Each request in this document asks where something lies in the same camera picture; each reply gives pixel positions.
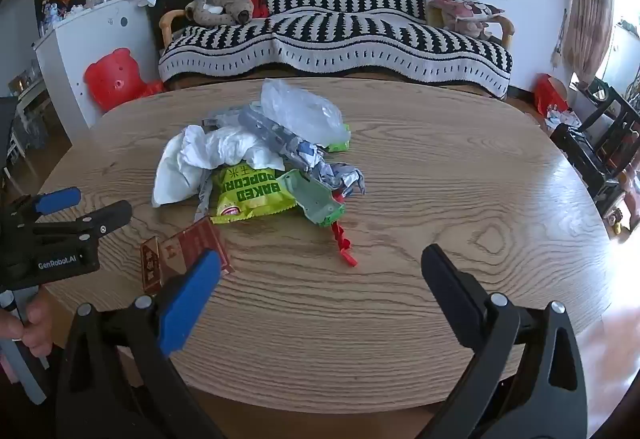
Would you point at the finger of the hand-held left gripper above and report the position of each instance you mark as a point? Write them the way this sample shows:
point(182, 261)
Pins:
point(57, 200)
point(107, 216)

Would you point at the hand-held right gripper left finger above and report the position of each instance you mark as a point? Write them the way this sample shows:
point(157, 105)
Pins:
point(187, 306)

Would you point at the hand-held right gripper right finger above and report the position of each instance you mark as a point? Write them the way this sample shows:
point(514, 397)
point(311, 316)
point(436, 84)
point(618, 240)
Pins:
point(450, 284)

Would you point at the person's left hand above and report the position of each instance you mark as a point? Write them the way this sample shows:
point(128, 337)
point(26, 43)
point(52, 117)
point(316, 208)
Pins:
point(37, 329)

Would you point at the brown cigarette box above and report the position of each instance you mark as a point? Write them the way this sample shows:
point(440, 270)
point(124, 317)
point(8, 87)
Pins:
point(190, 239)

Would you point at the white crumpled tissue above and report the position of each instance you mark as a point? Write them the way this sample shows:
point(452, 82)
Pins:
point(180, 164)

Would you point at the silver foil wrapper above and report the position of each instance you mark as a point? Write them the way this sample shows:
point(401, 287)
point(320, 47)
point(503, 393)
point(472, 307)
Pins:
point(205, 199)

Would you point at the white side table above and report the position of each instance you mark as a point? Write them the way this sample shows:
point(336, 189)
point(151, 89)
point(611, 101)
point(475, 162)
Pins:
point(30, 94)

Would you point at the red plastic piece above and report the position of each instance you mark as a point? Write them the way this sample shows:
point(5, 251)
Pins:
point(342, 244)

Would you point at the yellow-green snack packet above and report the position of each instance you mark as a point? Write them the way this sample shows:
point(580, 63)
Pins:
point(250, 199)

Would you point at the red bear stool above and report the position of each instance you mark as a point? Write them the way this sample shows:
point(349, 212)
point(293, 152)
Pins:
point(112, 79)

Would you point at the green plastic package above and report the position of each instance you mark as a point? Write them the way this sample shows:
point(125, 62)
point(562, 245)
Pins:
point(312, 199)

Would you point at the white cabinet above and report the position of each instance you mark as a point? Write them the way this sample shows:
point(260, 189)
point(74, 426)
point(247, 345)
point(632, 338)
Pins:
point(100, 34)

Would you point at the small green packet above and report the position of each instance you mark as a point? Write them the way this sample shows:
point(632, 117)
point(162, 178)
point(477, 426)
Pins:
point(337, 146)

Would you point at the grey printed wrapper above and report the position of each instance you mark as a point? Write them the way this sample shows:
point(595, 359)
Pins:
point(265, 129)

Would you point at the black chair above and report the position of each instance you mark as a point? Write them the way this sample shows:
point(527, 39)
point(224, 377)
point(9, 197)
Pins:
point(580, 154)

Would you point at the wooden sofa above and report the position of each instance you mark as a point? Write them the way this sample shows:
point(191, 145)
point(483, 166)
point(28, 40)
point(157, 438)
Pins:
point(172, 16)

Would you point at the clear plastic bag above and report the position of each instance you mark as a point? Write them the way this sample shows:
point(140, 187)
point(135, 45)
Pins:
point(295, 114)

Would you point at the red bag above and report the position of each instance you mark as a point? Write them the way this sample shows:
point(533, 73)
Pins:
point(550, 94)

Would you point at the dark cloth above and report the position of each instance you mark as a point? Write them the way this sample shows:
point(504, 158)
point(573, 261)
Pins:
point(165, 1)

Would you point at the striped blanket sofa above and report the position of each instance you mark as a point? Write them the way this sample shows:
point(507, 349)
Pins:
point(350, 39)

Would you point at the patterned pillow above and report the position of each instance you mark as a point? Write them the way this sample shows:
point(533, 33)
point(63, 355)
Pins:
point(465, 14)

